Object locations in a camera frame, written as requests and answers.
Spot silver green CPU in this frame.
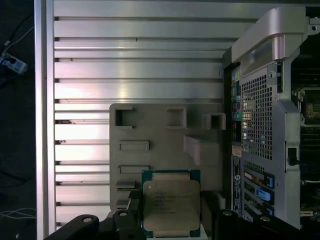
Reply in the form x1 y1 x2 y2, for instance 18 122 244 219
141 169 202 238

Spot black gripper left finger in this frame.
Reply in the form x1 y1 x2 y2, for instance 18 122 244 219
47 191 147 240

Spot grey parts rack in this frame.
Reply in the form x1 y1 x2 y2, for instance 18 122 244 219
108 102 227 240

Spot black grey PC case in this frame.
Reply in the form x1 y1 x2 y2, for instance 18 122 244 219
222 6 320 231

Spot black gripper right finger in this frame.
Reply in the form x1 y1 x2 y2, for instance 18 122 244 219
199 191 308 240

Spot white floor power strip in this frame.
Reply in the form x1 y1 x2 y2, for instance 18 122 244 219
0 51 29 74

